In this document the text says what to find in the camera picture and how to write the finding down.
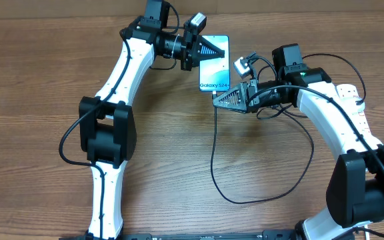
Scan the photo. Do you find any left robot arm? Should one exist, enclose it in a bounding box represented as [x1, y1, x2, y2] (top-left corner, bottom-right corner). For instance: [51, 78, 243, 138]
[79, 1, 227, 239]

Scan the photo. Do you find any white power strip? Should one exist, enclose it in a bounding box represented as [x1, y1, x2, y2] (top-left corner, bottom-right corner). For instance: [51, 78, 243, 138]
[335, 84, 371, 135]

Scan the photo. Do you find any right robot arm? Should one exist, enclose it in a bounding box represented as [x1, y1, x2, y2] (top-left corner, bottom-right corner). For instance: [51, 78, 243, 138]
[213, 43, 384, 239]

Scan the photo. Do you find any Samsung Galaxy smartphone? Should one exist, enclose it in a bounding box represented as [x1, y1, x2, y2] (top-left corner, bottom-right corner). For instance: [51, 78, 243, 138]
[199, 35, 230, 91]

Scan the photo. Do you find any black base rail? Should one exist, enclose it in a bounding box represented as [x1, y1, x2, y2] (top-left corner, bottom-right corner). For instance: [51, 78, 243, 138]
[58, 229, 356, 240]

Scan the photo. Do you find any black USB-C charging cable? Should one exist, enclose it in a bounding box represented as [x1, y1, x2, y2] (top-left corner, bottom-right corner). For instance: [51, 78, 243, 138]
[209, 53, 367, 205]

